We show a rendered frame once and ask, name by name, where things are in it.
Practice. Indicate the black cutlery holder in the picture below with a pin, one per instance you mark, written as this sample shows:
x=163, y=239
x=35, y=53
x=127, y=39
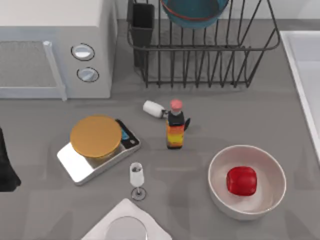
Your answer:
x=142, y=25

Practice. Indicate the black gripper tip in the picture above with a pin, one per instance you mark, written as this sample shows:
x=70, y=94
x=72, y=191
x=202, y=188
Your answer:
x=6, y=170

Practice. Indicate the white bowl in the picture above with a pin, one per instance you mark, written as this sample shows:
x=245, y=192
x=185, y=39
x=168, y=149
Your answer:
x=265, y=160

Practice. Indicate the dark sauce bottle pink cap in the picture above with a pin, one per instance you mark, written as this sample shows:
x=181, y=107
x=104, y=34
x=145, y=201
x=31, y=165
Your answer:
x=175, y=130

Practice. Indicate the pale microwave oven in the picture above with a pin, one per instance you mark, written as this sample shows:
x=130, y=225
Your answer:
x=105, y=50

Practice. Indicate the orange round scale plate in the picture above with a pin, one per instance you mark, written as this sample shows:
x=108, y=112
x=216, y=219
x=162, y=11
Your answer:
x=96, y=136

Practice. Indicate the white stemmed glass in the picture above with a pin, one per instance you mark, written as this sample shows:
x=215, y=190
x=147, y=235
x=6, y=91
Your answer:
x=137, y=177

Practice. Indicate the red bell pepper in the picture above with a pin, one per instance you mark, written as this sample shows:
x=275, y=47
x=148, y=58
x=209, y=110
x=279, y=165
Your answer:
x=241, y=180

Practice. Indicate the silver kitchen scale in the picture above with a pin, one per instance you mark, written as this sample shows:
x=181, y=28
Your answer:
x=77, y=165

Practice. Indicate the white and black toy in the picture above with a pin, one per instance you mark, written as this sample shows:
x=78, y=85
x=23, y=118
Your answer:
x=153, y=109

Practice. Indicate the blue bowl with red rim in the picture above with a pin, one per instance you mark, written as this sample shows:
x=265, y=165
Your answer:
x=193, y=15

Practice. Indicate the white square plate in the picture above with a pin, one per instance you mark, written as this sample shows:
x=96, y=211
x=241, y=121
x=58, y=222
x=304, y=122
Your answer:
x=125, y=220

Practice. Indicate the grey microwave knob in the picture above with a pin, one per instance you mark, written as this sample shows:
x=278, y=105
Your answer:
x=87, y=74
x=82, y=51

